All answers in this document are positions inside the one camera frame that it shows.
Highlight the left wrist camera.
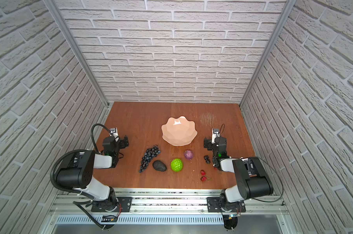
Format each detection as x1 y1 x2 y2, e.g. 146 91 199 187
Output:
110 128 119 138

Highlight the purple fake onion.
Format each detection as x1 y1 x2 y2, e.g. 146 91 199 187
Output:
184 150 194 160

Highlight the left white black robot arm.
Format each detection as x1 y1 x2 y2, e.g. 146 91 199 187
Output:
50 136 132 213

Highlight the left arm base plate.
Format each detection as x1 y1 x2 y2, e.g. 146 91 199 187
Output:
91 197 132 213

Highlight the right corner metal post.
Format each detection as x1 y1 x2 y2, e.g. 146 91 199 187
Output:
239 0 297 108

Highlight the small dark berry cluster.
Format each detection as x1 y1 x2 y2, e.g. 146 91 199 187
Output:
204 155 211 164

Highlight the pink wavy fruit bowl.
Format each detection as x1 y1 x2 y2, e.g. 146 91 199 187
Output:
161 116 197 146

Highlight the left black corrugated cable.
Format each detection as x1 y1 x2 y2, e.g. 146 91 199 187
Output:
50 123 113 230

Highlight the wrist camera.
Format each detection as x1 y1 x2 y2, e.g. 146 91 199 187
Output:
212 128 220 144
110 128 119 138

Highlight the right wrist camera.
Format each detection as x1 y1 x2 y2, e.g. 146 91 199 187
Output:
212 128 220 144

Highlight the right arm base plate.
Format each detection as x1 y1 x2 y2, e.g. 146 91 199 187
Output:
207 197 246 213

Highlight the corner metal post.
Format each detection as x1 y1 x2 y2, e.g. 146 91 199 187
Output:
44 0 110 107
239 0 297 108

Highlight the red cherry pair front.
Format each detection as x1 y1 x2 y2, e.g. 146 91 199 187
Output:
200 170 212 181

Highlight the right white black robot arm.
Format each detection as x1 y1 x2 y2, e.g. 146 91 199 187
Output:
203 137 274 212

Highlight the left corner metal post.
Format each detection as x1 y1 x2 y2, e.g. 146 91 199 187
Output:
44 0 110 107

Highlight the aluminium rail frame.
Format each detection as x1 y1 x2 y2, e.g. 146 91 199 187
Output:
49 188 289 215

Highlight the dark grape bunch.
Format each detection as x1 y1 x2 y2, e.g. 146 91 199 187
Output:
139 145 161 173

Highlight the dark fake avocado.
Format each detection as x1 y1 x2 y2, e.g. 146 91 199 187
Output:
152 160 167 172

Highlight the green bumpy fake fruit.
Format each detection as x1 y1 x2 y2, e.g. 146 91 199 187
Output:
171 158 183 172

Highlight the right thin black cable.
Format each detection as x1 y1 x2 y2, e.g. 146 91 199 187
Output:
252 157 284 204

